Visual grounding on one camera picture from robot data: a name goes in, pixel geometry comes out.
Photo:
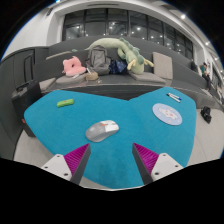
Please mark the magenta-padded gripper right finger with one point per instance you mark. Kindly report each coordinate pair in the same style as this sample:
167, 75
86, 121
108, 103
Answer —
154, 164

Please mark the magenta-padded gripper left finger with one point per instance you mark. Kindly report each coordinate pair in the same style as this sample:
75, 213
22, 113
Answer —
71, 163

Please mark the grey and white computer mouse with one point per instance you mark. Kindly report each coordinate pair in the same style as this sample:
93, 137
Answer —
101, 131

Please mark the round light blue mouse pad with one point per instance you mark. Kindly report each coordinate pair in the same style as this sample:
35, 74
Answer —
167, 114

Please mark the green eraser block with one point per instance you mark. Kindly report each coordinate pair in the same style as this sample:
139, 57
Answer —
65, 103

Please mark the white marker with black cap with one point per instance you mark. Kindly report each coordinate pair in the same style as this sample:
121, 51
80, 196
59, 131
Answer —
172, 98

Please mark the white marker with blue cap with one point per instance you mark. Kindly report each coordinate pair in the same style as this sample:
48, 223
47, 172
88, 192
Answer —
176, 96

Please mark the black bag on floor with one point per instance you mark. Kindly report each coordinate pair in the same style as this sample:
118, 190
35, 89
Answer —
206, 114

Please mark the black hard case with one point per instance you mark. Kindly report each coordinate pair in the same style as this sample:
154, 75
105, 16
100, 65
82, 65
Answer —
25, 100

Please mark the flat grey seat cushion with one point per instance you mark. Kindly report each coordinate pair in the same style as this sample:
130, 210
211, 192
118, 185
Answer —
47, 84
148, 78
70, 79

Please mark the small tan pouch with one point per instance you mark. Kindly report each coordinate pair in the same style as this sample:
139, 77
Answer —
92, 76

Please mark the pink plush cushion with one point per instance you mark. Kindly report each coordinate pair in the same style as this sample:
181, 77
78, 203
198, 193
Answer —
73, 67

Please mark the upright grey square cushion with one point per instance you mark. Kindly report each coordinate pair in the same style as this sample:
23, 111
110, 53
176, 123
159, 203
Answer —
163, 65

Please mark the person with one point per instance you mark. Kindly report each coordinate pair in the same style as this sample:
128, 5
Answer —
205, 75
193, 65

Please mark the dark blue patterned bag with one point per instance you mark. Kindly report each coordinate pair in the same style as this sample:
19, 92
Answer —
117, 66

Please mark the grey backpack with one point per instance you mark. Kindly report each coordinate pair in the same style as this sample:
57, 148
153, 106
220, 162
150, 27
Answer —
98, 60

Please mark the green dragon plush toy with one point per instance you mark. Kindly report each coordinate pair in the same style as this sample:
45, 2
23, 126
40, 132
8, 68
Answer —
133, 56

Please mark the group of ceiling lights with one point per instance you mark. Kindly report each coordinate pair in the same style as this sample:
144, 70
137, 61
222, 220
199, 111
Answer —
182, 16

